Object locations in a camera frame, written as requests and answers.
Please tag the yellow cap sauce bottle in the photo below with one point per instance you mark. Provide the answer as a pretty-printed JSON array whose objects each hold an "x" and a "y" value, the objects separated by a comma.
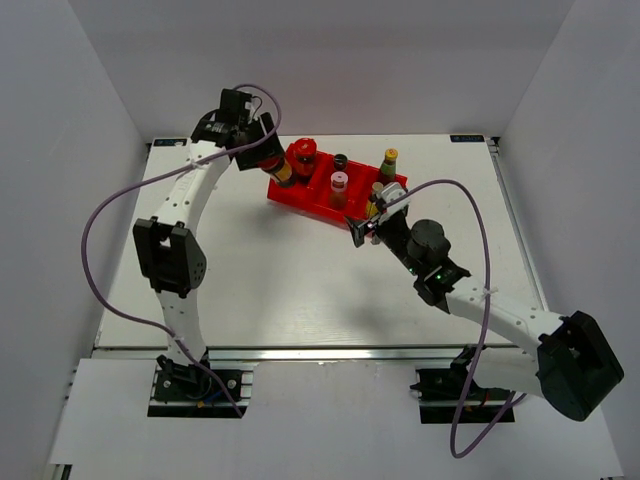
[{"x": 387, "y": 169}]

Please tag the black cap spice jar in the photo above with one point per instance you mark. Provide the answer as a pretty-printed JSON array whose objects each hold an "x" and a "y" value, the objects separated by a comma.
[{"x": 340, "y": 162}]

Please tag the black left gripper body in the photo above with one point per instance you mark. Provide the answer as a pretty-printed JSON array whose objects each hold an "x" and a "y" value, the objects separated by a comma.
[{"x": 252, "y": 155}]

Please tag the blue table corner label right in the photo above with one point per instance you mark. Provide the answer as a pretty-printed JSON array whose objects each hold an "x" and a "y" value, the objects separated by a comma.
[{"x": 466, "y": 138}]

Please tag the red lid sauce jar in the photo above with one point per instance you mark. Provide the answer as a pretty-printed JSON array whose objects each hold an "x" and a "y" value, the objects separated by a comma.
[
  {"x": 279, "y": 170},
  {"x": 304, "y": 153}
]

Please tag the aluminium rail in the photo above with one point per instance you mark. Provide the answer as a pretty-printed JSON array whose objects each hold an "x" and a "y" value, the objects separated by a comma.
[
  {"x": 525, "y": 240},
  {"x": 414, "y": 354}
]

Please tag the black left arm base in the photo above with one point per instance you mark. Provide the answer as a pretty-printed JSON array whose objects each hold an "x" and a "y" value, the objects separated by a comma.
[{"x": 185, "y": 391}]

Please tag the aluminium right side rail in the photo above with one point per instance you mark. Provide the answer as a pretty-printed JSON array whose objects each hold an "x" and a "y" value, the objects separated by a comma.
[{"x": 525, "y": 240}]

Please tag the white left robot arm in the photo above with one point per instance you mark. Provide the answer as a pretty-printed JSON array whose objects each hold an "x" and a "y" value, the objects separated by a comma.
[{"x": 168, "y": 252}]

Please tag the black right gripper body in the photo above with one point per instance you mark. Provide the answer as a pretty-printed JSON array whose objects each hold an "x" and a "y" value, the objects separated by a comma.
[{"x": 395, "y": 234}]

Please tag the small yellow label bottle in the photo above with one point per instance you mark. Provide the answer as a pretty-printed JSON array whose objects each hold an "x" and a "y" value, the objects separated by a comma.
[{"x": 371, "y": 209}]

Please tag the red three-compartment plastic bin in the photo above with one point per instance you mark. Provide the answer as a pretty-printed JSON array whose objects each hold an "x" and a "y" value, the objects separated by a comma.
[{"x": 312, "y": 198}]

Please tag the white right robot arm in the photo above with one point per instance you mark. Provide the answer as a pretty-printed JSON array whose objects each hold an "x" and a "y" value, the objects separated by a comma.
[{"x": 564, "y": 359}]

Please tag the red lid sauce jar front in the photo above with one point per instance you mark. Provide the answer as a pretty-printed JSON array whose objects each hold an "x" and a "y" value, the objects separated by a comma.
[{"x": 304, "y": 153}]

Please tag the pink cap spice jar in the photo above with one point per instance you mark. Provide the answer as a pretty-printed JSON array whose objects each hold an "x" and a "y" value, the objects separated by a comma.
[{"x": 338, "y": 196}]

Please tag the aluminium front rail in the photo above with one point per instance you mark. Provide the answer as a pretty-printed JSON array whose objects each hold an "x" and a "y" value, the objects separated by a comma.
[{"x": 414, "y": 354}]

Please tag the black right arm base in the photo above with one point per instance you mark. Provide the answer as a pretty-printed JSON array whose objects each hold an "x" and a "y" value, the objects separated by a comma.
[{"x": 438, "y": 391}]

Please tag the blue table corner label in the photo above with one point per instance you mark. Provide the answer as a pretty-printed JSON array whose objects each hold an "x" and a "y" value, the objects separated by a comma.
[
  {"x": 169, "y": 142},
  {"x": 466, "y": 138}
]

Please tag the blue table corner label left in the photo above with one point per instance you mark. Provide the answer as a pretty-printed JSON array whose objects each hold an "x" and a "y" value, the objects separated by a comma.
[{"x": 169, "y": 142}]

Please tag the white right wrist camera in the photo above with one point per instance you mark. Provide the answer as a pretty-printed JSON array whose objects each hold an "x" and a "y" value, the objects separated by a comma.
[{"x": 390, "y": 200}]

